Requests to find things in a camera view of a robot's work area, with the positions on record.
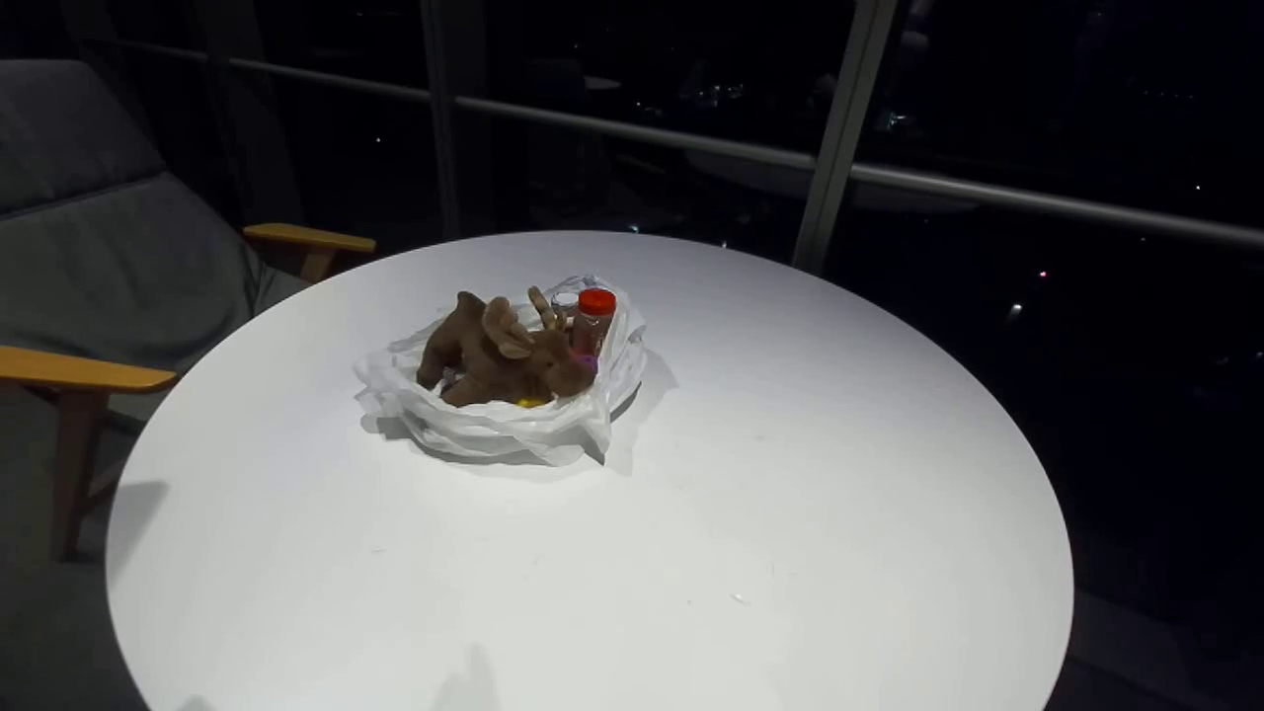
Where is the spice jar with orange lid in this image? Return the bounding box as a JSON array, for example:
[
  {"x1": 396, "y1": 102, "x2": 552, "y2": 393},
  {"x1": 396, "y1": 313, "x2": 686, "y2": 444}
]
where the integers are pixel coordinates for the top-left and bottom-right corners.
[{"x1": 569, "y1": 288, "x2": 616, "y2": 381}]

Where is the brown plush moose toy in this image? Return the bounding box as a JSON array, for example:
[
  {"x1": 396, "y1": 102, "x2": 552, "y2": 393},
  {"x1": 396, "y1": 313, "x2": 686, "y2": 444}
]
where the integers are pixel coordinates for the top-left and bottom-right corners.
[{"x1": 415, "y1": 293, "x2": 594, "y2": 409}]

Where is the metal window railing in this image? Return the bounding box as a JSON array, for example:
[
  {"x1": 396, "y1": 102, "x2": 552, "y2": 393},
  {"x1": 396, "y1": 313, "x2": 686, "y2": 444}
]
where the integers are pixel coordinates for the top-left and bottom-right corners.
[{"x1": 100, "y1": 39, "x2": 1264, "y2": 248}]

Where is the grey armchair with wooden arms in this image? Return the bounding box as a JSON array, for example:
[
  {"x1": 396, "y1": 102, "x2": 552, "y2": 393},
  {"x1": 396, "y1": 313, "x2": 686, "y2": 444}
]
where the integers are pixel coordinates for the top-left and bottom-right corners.
[{"x1": 0, "y1": 56, "x2": 378, "y2": 564}]

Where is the vertical window frame post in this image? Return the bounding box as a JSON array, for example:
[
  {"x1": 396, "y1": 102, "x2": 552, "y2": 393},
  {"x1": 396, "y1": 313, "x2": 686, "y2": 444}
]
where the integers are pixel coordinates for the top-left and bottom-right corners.
[{"x1": 794, "y1": 0, "x2": 901, "y2": 269}]

